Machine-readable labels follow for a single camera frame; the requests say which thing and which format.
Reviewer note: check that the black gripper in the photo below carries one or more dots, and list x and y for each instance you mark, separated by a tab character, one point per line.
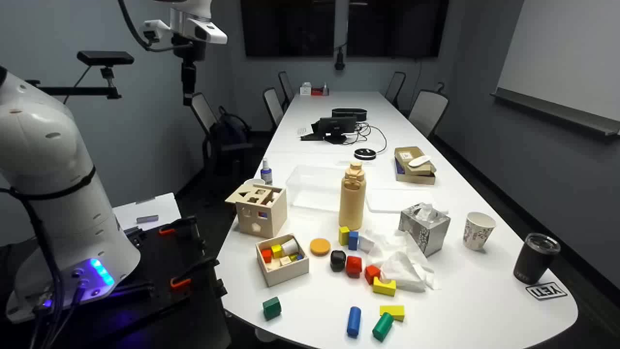
185	52

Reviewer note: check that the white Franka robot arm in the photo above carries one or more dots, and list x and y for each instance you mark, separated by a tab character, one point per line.
45	168

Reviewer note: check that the chair with backpack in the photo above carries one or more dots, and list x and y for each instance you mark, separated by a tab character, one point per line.
202	114

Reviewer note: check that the black backpack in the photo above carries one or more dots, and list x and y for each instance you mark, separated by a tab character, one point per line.
231	133

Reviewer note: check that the small white box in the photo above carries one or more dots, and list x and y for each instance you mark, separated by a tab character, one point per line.
305	91

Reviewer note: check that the small blue spray bottle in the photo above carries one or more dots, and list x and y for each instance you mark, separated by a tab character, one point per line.
266	174

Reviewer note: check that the white paper sheet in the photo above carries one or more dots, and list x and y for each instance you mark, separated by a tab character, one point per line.
146	209

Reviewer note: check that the small red box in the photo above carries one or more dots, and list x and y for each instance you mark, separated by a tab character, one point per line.
320	93

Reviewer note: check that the small grey bar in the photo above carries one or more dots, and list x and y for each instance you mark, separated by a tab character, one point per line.
148	220

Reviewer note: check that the wooden shape sorter box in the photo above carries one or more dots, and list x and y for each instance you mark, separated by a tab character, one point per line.
258	211

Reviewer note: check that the clear plastic tray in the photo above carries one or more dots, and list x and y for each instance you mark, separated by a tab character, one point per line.
313	188

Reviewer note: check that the black rectangular case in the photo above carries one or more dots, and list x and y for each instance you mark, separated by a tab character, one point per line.
349	114

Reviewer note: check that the red block in tray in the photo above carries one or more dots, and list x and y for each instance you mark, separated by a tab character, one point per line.
266	255

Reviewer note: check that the yellow block in tray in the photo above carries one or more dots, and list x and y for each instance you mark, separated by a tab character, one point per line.
278	252

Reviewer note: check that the black round puck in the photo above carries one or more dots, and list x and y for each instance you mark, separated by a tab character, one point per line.
365	155

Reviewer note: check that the white cylinder block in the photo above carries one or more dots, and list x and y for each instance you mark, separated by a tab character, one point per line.
291	248

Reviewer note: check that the tan wooden bottle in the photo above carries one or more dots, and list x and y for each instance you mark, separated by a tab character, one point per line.
353	197

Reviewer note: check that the orange wooden disc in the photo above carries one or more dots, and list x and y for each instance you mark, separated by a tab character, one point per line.
320	248

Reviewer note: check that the small open wooden tray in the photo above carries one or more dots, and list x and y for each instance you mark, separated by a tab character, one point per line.
283	271

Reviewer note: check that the small yellow upright block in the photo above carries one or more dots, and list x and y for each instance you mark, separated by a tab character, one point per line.
344	236

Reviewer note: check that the black robot cart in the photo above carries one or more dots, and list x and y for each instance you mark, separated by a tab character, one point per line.
161	304

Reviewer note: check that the small blue upright block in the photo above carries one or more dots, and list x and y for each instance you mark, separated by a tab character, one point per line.
353	240

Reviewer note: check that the black block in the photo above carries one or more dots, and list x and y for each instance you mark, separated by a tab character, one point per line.
338	261

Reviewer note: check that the green rounded block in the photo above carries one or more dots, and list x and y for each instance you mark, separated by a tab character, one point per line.
272	310

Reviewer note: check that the light grey conference chair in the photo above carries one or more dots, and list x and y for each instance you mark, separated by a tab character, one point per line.
427	112

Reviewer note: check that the open cardboard box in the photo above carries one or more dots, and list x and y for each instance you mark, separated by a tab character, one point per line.
415	168

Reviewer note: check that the red cube block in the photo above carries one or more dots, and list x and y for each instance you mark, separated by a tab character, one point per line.
353	267

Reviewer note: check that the small orange-red block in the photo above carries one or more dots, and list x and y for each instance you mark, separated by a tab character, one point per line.
371	275

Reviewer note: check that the white crumpled tissue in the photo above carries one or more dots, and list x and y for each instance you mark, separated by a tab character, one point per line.
404	265

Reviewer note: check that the yellow notched block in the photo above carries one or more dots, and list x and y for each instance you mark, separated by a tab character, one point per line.
384	288

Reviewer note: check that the blue cylinder block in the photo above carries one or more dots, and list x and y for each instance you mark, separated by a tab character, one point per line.
353	321

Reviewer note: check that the yellow rectangular block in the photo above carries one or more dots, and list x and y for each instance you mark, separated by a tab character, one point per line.
392	314

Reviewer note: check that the green cylinder block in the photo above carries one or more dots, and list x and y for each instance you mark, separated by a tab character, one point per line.
382	327

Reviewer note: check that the white printed paper cup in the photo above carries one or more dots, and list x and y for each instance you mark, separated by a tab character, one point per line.
479	232

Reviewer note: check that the black metal tumbler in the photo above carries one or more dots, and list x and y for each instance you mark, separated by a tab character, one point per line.
535	259

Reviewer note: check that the white label sticker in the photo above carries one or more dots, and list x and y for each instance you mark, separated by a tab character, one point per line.
545	292

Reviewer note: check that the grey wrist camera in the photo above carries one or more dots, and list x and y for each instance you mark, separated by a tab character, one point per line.
208	32

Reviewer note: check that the black camera on boom stand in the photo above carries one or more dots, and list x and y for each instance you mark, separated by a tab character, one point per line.
105	60

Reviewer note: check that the dark wall screen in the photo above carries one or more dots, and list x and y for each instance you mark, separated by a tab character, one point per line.
287	27
398	27

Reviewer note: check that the white wall whiteboard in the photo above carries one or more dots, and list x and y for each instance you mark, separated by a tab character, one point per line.
568	52

